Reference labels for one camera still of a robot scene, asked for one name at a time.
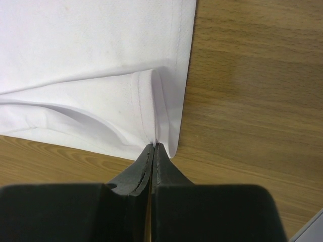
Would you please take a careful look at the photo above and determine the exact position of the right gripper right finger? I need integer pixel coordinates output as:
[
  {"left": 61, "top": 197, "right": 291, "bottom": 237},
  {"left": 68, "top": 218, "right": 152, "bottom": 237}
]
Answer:
[{"left": 151, "top": 143, "right": 287, "bottom": 241}]

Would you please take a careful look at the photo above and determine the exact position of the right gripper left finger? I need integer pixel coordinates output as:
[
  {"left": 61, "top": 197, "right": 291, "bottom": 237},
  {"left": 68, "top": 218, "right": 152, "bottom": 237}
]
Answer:
[{"left": 1, "top": 144, "right": 154, "bottom": 241}]

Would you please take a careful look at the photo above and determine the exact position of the white t shirt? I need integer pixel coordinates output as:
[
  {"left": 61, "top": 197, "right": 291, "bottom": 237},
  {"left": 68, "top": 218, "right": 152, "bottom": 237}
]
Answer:
[{"left": 1, "top": 1, "right": 196, "bottom": 160}]

